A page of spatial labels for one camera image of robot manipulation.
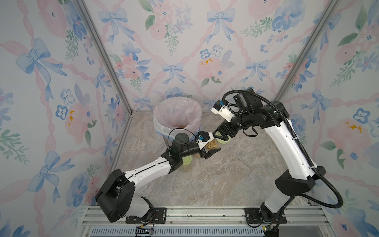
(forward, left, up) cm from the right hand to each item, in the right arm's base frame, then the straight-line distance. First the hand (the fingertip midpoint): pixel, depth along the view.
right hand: (219, 128), depth 66 cm
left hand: (-1, 0, -8) cm, 8 cm away
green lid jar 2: (-7, +15, -22) cm, 28 cm away
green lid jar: (-2, +3, -11) cm, 11 cm away
